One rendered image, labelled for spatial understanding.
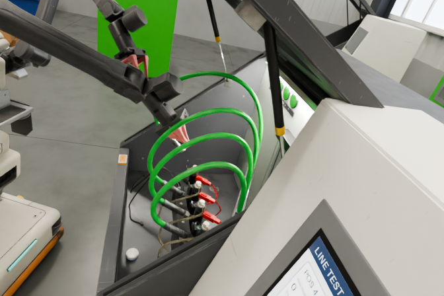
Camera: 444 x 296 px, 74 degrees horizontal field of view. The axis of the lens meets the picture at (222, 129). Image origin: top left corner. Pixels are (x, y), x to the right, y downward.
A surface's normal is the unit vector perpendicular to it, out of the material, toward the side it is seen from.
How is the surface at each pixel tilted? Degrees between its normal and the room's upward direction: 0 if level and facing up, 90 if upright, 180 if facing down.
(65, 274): 0
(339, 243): 76
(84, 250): 0
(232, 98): 90
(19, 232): 0
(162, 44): 90
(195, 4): 90
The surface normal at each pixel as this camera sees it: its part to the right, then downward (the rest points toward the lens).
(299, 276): -0.88, -0.28
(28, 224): 0.22, -0.84
